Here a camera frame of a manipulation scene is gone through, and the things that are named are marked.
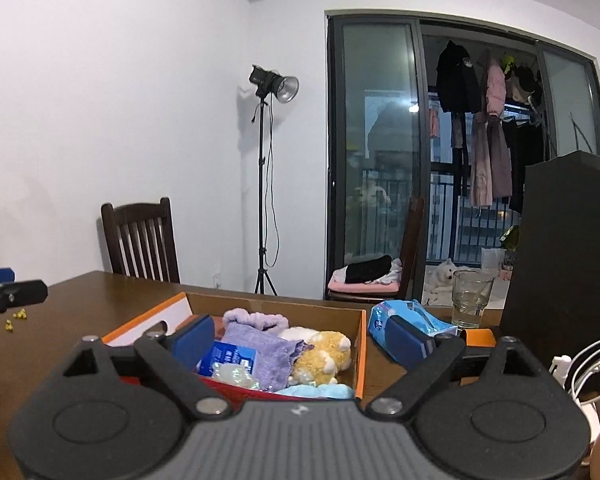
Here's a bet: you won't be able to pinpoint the clear drinking glass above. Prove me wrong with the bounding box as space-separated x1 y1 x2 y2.
451 268 496 330

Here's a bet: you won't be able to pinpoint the pink hanging jacket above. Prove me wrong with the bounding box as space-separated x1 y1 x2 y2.
484 57 507 119

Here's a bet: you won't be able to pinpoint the small yellow bits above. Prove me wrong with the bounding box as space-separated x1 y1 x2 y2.
3 309 29 334

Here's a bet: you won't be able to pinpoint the pink seat cushion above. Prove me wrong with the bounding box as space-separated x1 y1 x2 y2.
328 279 402 294

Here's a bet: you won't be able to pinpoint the white charger cables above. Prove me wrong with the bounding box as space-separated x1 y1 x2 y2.
549 337 600 412

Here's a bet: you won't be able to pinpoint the studio light on stand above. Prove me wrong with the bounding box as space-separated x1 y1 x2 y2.
248 64 300 296

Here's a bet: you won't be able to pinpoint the blue plush fish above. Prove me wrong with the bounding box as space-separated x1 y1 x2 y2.
274 383 356 401

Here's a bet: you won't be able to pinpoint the small blue white packet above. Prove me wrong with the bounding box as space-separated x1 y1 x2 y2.
197 341 259 377

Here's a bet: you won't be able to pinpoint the blue tissue pack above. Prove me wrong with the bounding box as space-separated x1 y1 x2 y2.
368 299 459 357

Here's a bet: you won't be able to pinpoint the wooden chair by door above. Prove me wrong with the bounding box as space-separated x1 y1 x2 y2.
327 196 426 304

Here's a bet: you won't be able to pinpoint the mauve hanging coat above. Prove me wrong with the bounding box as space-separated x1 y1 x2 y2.
468 112 514 209

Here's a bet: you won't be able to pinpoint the red cardboard box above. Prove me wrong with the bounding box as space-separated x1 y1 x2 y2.
102 291 369 402

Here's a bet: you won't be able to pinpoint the pale green yarn ball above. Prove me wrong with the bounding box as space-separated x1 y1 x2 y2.
210 362 261 391

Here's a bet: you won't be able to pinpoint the orange card packet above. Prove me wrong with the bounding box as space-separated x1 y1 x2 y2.
462 327 497 347

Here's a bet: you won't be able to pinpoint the sliding glass door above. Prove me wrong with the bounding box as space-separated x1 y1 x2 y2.
324 9 600 302

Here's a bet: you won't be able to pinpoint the black folded cloth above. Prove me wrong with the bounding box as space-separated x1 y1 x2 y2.
344 255 395 284

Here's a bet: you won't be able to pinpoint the black hanging garment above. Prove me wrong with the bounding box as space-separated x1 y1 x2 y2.
505 117 546 214

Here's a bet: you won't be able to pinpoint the lavender yarn skein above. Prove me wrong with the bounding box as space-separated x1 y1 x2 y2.
219 322 307 392

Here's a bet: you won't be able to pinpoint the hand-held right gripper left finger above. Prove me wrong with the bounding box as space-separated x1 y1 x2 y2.
60 315 232 418

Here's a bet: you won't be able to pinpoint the white dog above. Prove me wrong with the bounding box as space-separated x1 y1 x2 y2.
424 258 471 306

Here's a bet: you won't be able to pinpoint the black hanging jacket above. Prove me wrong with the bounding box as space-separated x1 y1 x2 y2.
435 40 481 114

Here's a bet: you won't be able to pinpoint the dark wooden slatted chair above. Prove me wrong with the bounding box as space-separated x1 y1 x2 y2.
100 197 181 284

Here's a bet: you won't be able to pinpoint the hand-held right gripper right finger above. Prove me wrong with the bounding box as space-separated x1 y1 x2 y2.
364 316 554 418

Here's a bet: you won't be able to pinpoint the black paper bag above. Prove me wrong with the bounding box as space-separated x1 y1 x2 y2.
499 150 600 362

